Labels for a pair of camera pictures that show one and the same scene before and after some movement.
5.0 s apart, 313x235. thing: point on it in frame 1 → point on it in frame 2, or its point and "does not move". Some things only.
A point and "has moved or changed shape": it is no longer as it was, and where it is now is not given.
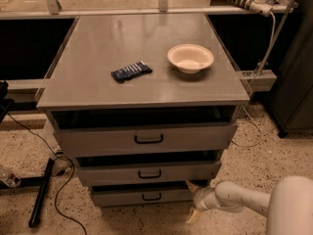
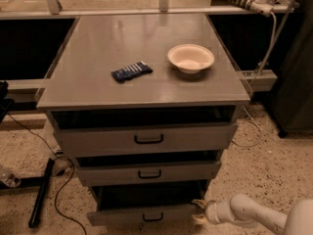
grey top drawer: (145, 131) does not move
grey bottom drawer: (165, 195) has moved or changed shape
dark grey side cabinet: (290, 95) does not move
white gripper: (200, 199) → (210, 211)
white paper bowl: (191, 58) does not move
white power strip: (258, 3) does not move
